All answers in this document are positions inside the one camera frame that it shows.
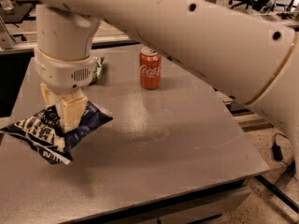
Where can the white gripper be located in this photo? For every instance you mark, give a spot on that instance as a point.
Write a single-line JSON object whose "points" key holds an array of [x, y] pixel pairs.
{"points": [[64, 75]]}

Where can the blue chip bag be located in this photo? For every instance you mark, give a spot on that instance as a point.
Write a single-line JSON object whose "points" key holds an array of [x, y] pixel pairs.
{"points": [[43, 134]]}

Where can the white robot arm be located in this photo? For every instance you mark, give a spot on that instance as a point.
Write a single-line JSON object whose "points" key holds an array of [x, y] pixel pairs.
{"points": [[245, 57]]}

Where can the green chip bag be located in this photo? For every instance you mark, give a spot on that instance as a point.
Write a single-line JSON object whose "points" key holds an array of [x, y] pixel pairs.
{"points": [[98, 70]]}

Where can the red Coca-Cola can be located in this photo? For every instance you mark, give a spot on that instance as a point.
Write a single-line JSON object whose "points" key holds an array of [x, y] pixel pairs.
{"points": [[149, 68]]}

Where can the black bench table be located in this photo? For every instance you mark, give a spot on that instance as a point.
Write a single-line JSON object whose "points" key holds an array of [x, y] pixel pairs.
{"points": [[21, 11]]}

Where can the clear plastic water bottle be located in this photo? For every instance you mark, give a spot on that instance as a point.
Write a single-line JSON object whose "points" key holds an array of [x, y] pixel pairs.
{"points": [[6, 5]]}

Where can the black power adapter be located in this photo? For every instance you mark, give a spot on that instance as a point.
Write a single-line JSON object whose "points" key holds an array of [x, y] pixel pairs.
{"points": [[277, 153]]}

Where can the metal glass bracket left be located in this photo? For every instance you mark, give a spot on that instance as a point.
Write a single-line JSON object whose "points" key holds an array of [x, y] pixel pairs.
{"points": [[7, 41]]}

